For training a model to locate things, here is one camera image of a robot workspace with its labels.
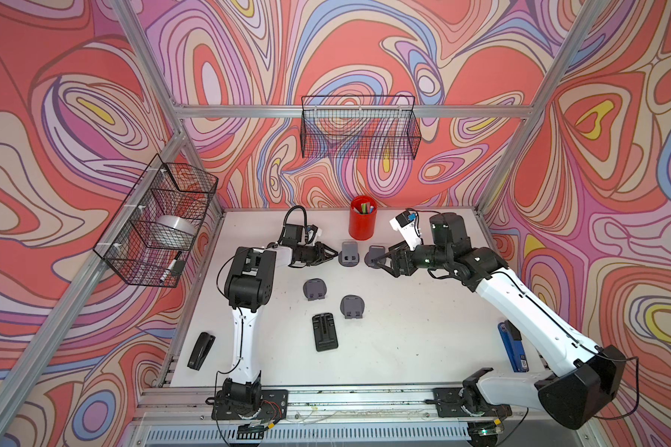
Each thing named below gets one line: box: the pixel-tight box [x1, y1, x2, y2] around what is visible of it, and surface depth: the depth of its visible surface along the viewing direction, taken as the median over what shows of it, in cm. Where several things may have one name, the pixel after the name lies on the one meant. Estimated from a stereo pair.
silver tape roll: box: [148, 215, 198, 250], surface depth 73 cm
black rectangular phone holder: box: [311, 311, 339, 353], surface depth 87 cm
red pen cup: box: [348, 195, 378, 242], surface depth 107 cm
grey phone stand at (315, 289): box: [302, 277, 328, 301], surface depth 97 cm
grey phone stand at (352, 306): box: [340, 294, 366, 320], surface depth 93 cm
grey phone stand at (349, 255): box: [338, 241, 360, 268], surface depth 102 cm
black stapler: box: [187, 331, 217, 372], surface depth 82 cm
